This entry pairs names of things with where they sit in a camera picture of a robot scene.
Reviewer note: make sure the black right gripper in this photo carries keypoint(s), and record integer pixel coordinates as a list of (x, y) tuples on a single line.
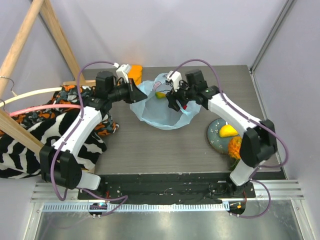
[(177, 95)]

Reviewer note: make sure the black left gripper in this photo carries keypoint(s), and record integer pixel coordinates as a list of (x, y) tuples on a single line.
[(134, 94)]

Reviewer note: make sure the light blue plastic bag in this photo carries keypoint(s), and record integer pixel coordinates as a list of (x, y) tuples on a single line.
[(156, 113)]

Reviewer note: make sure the fake pineapple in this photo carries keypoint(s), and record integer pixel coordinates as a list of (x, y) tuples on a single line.
[(234, 146)]

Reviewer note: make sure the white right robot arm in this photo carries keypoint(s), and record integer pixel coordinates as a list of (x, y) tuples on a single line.
[(258, 140)]

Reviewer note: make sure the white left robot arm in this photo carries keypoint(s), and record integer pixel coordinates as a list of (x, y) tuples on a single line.
[(58, 163)]

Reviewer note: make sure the fake green yellow mango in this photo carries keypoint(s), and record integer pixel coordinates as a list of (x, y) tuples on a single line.
[(160, 95)]

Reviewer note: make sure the orange folded cloth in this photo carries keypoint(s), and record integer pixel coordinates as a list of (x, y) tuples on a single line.
[(136, 73)]

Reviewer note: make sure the orange patterned cloth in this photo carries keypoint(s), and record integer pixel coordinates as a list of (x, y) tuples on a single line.
[(67, 96)]

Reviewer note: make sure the blue ceramic plate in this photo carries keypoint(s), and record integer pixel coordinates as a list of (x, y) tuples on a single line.
[(218, 144)]

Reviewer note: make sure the cream plastic hanger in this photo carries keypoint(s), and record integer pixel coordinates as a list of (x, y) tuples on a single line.
[(31, 93)]

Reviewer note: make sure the black white zebra blanket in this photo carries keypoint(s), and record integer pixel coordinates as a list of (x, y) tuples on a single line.
[(19, 162)]

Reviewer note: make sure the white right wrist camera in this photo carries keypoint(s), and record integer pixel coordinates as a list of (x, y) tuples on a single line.
[(173, 79)]

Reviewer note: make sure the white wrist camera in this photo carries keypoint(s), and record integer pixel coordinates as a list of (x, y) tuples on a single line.
[(173, 79), (122, 71)]

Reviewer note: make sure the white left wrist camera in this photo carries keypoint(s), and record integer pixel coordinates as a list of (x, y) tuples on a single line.
[(122, 71)]

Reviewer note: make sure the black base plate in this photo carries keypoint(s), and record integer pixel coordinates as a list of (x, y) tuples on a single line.
[(173, 188)]

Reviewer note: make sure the wooden rack frame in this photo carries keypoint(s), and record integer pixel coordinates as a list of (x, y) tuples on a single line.
[(40, 64)]

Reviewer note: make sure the metal wire hanger hook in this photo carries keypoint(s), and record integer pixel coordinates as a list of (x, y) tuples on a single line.
[(6, 84)]

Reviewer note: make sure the white slotted cable rail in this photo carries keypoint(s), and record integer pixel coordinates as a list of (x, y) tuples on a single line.
[(95, 207)]

